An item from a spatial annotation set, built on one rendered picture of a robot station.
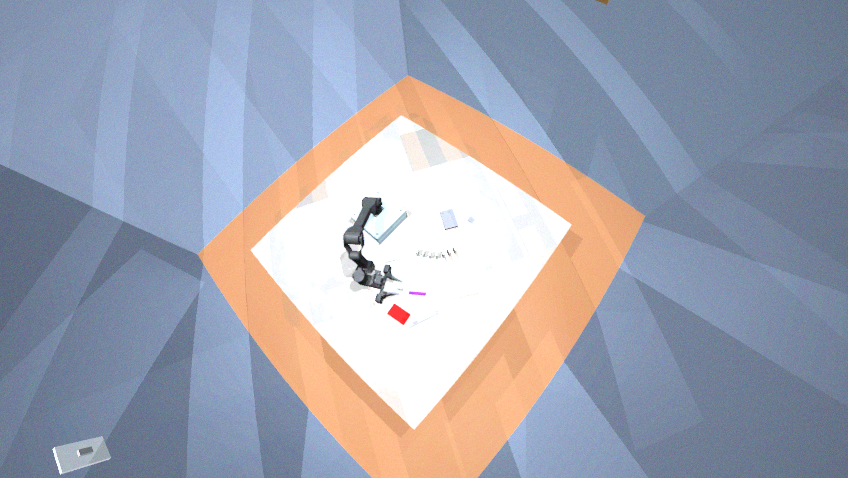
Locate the red flat rectangular block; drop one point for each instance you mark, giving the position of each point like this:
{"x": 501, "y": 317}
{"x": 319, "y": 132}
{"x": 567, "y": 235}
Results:
{"x": 399, "y": 314}

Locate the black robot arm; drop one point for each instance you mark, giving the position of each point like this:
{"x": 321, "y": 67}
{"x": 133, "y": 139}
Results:
{"x": 355, "y": 235}

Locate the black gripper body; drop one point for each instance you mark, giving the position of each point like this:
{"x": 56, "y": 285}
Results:
{"x": 379, "y": 297}

